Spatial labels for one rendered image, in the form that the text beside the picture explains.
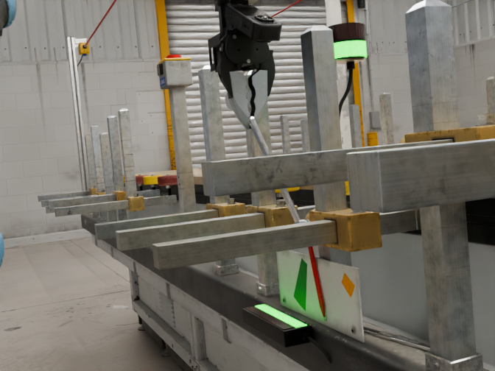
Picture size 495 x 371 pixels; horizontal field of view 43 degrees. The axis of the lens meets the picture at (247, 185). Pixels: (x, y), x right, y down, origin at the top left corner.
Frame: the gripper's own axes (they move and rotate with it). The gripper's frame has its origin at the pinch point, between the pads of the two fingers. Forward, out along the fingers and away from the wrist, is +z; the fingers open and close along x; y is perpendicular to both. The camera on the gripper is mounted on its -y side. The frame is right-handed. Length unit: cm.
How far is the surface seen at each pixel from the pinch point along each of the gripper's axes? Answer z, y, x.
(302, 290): 27.2, -2.3, -5.3
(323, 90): -3.2, -10.5, -7.0
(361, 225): 15.8, -18.0, -7.1
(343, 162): 6.1, -39.3, 7.6
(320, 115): 0.5, -10.6, -6.3
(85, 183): 17, 272, -9
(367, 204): 7, -63, 21
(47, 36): -167, 796, -45
